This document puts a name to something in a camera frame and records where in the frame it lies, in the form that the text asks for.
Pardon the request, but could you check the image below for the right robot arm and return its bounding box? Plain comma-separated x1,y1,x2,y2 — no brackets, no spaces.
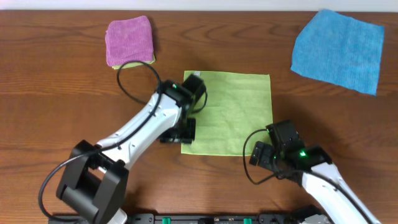
249,141,380,223

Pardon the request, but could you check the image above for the folded green cloth under purple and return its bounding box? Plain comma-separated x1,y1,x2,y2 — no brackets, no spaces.
111,55,155,70

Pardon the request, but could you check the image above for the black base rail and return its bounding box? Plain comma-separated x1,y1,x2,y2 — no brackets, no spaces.
109,213,331,224

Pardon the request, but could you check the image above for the blue cloth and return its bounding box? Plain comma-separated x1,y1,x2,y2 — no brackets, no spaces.
290,9,385,96

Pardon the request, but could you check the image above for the right black cable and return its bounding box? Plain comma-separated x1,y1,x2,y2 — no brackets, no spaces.
242,128,374,224

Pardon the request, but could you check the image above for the green microfiber cloth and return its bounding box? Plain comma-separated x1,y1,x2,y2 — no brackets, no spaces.
181,70,273,156

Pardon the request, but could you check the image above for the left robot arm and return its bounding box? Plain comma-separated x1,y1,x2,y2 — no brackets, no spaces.
56,77,206,223

